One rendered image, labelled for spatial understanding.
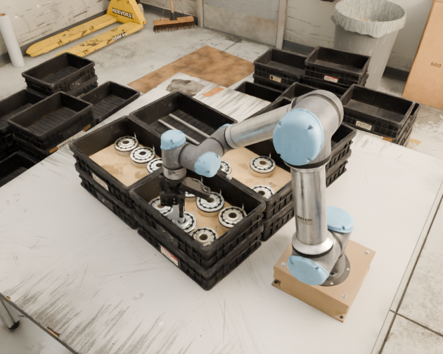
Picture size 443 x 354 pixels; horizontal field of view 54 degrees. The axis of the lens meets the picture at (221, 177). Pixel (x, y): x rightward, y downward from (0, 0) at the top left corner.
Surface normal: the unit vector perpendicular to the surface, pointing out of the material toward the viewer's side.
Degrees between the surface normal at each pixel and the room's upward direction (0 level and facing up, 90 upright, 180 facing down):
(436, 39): 78
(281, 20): 90
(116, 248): 0
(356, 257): 2
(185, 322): 0
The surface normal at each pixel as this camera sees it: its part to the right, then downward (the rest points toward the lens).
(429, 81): -0.52, 0.31
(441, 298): 0.00, -0.75
